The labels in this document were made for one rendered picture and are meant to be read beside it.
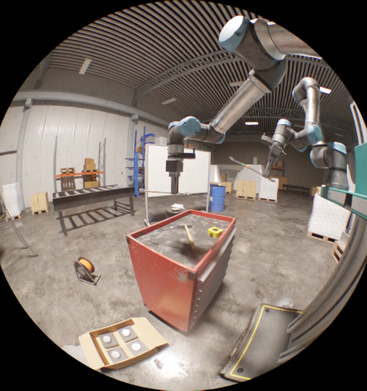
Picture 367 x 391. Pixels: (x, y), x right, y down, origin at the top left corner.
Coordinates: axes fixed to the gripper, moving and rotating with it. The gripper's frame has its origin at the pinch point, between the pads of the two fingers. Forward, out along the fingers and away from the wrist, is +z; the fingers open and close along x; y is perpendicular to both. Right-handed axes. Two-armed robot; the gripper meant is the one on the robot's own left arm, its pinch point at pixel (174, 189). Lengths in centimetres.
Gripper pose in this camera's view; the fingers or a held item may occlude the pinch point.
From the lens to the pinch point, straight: 58.8
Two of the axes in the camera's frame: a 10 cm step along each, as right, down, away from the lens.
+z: -0.3, 9.8, 1.8
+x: -2.1, 1.7, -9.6
